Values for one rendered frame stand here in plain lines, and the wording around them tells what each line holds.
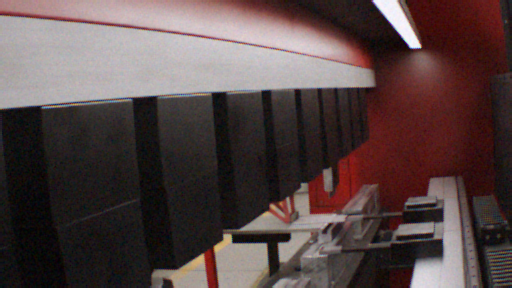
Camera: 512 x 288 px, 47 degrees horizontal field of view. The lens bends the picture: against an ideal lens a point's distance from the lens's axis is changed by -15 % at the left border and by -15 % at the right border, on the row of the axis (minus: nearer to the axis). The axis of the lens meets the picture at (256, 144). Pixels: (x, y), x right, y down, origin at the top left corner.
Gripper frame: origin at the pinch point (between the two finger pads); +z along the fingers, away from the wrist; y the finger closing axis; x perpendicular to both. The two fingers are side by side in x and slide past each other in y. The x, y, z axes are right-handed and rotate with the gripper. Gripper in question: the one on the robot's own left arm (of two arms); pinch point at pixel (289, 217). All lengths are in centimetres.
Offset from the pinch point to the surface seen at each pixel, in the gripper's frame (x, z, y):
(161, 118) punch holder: -29, -17, -103
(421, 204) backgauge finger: -31.0, 14.4, -3.1
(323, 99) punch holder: -27.0, -17.7, -23.5
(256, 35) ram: -33, -26, -69
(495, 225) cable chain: -47, 23, -34
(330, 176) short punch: -15.2, -3.4, -4.2
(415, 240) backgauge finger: -31, 16, -37
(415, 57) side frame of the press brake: -46, -22, 86
